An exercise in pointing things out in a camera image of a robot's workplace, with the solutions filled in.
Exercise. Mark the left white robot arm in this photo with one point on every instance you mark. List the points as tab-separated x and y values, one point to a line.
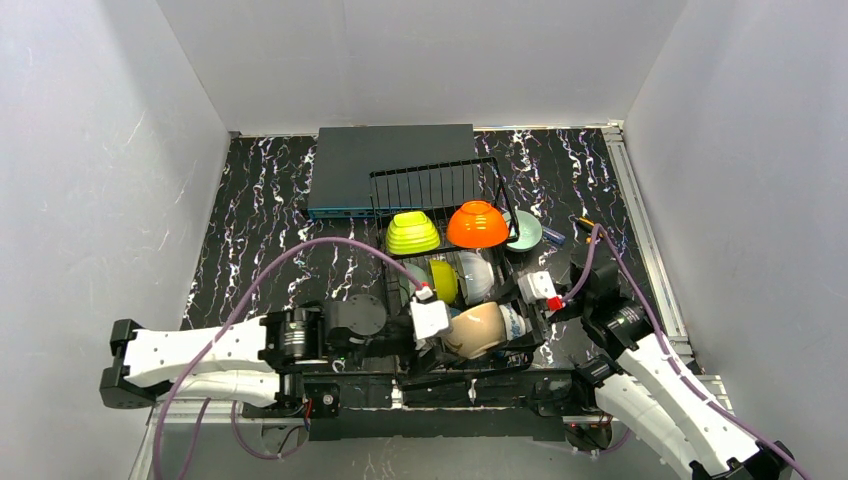
255	361

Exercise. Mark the dark grey flat box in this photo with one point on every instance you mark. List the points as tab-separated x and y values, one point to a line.
345	157

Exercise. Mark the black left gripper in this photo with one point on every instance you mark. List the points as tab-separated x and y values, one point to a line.
411	334

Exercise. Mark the yellow green bowl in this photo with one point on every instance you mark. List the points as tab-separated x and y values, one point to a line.
445	281

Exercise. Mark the black wire dish rack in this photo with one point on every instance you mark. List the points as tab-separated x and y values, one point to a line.
439	190

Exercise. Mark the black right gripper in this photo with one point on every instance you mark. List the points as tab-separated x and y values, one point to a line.
541	316

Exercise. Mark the orange white bowl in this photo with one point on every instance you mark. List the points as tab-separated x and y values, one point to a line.
477	224

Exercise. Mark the green white bowl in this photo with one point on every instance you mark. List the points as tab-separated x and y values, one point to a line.
412	232

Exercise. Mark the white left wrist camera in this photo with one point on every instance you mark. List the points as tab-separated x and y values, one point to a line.
430	316

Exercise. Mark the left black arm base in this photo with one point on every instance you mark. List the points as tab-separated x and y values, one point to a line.
311	401

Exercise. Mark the yellow black T-handle hex key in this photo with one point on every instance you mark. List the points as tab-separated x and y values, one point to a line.
586	226

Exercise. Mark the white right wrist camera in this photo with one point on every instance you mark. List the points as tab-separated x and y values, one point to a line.
538	288

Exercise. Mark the cream white bowl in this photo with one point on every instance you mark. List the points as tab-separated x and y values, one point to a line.
475	331

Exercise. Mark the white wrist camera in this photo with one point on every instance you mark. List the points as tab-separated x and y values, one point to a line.
538	288
430	316

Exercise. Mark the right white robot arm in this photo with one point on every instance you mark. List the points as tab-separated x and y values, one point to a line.
640	380

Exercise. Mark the aluminium table edge rail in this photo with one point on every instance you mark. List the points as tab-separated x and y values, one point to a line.
668	309

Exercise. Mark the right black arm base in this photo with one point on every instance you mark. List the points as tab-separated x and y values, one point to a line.
571	397

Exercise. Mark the blue red screwdriver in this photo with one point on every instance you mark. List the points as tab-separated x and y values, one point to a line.
553	236

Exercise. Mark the blue patterned bowl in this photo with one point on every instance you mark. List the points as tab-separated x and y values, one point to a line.
515	324

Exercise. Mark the dark striped white bowl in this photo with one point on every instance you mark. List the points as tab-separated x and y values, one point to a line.
476	276

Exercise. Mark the grey green small bowl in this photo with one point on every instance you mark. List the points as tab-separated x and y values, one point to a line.
529	231

